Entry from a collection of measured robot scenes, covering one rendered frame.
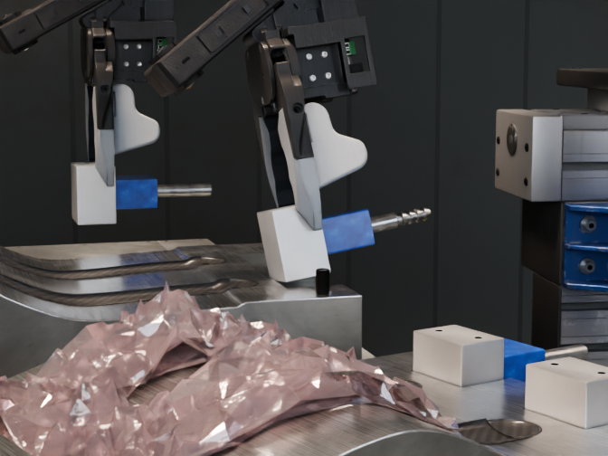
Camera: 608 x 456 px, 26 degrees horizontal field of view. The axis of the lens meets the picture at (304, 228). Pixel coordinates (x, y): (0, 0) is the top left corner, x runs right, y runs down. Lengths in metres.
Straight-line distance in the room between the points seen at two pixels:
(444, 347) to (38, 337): 0.27
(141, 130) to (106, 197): 0.07
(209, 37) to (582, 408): 0.40
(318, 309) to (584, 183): 0.54
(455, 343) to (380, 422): 0.23
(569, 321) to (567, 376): 0.66
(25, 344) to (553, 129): 0.68
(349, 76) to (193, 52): 0.12
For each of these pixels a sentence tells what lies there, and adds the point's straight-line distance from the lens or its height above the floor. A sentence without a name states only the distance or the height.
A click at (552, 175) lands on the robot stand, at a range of 1.40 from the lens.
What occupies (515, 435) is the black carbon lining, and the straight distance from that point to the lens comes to 0.76.
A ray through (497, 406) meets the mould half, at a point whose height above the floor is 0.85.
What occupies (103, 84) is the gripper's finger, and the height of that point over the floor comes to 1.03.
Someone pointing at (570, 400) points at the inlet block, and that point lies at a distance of 0.77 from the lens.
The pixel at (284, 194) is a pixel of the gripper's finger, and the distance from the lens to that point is 1.03.
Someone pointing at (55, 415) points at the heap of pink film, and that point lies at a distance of 0.63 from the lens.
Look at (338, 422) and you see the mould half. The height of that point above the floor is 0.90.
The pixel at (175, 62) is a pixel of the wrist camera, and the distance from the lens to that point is 0.97.
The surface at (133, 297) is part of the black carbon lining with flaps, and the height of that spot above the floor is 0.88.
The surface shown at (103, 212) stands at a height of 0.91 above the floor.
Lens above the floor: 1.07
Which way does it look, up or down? 8 degrees down
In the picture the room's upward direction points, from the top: straight up
